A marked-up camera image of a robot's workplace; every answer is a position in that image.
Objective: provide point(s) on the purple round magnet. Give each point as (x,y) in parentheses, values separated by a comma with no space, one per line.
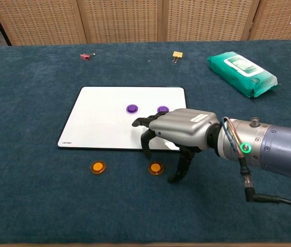
(132,108)
(163,108)

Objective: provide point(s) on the woven wooden folding screen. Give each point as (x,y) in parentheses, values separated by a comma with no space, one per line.
(125,20)

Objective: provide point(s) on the dark blue table mat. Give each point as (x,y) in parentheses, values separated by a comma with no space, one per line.
(83,205)

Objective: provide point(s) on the yellow binder clip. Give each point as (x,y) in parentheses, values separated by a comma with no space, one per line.
(177,54)

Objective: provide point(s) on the green wet wipes pack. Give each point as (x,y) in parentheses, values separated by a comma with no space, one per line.
(240,73)

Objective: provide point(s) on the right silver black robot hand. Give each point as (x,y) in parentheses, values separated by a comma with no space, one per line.
(184,126)

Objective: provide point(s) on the white rectangular board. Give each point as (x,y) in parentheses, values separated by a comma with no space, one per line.
(96,123)

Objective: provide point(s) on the pink binder clip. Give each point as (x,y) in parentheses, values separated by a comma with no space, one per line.
(85,56)

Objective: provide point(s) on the orange round magnet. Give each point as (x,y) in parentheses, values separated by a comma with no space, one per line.
(98,167)
(155,168)

